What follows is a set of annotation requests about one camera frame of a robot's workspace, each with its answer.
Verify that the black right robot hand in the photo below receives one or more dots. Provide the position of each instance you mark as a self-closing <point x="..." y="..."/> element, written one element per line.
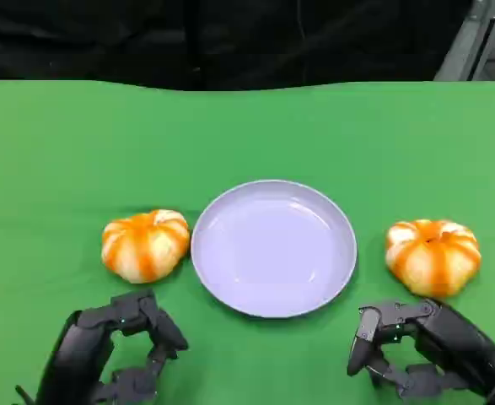
<point x="449" y="333"/>

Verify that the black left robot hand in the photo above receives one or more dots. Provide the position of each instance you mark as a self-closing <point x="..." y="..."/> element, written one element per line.
<point x="74" y="350"/>

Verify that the orange and white bread roll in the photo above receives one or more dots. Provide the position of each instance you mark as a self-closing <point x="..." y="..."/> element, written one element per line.
<point x="432" y="261"/>
<point x="146" y="244"/>

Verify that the lilac plate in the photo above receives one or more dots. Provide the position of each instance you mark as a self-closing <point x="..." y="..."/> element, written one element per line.
<point x="272" y="249"/>

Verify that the green table cloth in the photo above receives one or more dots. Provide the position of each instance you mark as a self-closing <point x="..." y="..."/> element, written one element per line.
<point x="247" y="139"/>

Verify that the black backdrop curtain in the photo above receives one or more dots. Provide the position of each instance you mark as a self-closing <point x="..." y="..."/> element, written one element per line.
<point x="103" y="38"/>

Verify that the grey metal frame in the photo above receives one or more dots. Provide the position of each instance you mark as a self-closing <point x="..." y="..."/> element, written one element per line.
<point x="462" y="46"/>

